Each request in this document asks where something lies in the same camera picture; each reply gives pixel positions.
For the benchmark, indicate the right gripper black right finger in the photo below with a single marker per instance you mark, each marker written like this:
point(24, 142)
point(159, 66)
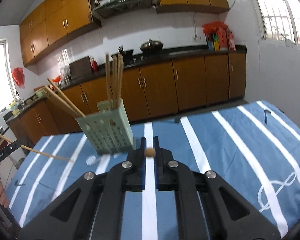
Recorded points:
point(207, 206)

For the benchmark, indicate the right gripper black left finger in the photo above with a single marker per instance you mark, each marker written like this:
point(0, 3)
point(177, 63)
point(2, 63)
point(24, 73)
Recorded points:
point(92, 207)

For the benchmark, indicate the brown lower kitchen cabinets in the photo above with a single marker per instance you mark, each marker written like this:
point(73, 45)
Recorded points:
point(174, 82)

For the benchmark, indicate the brown kitchen cabinets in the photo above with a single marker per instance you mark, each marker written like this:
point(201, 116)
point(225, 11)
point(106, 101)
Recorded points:
point(174, 82)
point(56, 22)

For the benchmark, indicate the brown upper kitchen cabinets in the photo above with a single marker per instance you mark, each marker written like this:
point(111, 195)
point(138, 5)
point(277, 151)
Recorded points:
point(56, 22)

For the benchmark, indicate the side window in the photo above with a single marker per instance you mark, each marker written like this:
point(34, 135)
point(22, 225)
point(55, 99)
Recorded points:
point(7, 88)

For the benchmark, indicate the green bowl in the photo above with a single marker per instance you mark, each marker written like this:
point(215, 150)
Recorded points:
point(40, 92)

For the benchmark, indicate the blue white striped tablecloth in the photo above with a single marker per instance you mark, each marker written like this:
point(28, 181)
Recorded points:
point(229, 174)

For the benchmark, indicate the green perforated utensil holder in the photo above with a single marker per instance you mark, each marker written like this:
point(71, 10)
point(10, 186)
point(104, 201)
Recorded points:
point(108, 130)

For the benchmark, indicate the red plastic bag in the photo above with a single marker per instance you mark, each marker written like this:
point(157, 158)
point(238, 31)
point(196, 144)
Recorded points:
point(19, 77)

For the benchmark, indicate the brown cutting board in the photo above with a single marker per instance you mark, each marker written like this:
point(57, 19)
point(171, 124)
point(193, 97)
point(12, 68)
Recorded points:
point(80, 68)

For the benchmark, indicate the red bottle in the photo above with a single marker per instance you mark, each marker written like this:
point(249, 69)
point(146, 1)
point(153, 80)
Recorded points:
point(94, 64)

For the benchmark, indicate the black wok on stove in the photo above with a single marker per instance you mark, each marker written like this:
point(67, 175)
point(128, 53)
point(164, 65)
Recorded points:
point(126, 54)

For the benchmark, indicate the lidded wok on stove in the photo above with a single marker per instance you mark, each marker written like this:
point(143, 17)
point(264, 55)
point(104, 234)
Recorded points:
point(151, 47)

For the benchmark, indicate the red bags and bottles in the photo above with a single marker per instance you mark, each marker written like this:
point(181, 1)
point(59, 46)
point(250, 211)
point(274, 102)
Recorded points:
point(219, 37)

